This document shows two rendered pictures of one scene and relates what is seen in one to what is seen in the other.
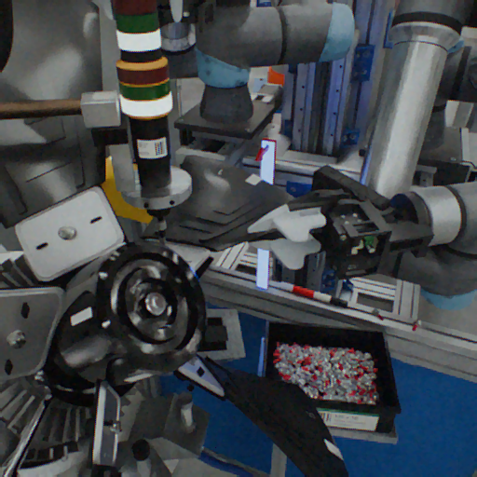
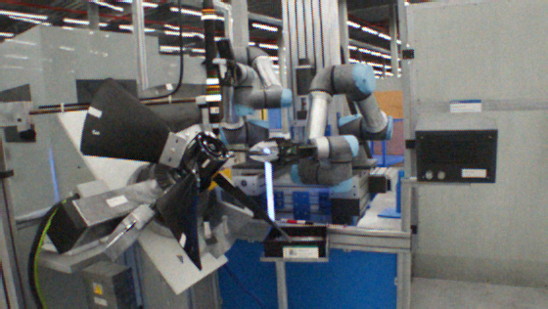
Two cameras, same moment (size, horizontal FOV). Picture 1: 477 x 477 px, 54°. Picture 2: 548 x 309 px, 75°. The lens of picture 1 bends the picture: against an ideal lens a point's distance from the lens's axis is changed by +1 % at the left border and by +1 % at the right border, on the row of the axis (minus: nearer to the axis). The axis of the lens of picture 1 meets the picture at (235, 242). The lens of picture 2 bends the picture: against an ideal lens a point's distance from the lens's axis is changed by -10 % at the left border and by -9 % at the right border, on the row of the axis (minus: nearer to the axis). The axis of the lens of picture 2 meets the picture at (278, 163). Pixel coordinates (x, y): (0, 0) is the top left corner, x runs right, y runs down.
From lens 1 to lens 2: 0.85 m
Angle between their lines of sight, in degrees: 28
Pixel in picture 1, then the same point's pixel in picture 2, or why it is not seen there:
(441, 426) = (372, 291)
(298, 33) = (270, 96)
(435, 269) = (330, 173)
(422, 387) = (357, 266)
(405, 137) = (314, 128)
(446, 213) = (322, 142)
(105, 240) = not seen: hidden behind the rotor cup
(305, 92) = not seen: hidden behind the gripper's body
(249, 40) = (252, 98)
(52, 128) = (186, 110)
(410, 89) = (314, 112)
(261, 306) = not seen: hidden behind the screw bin
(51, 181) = (184, 123)
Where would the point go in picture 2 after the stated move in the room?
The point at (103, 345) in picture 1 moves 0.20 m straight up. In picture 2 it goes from (197, 148) to (192, 75)
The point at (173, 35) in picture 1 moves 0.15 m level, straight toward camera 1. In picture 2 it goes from (232, 121) to (231, 122)
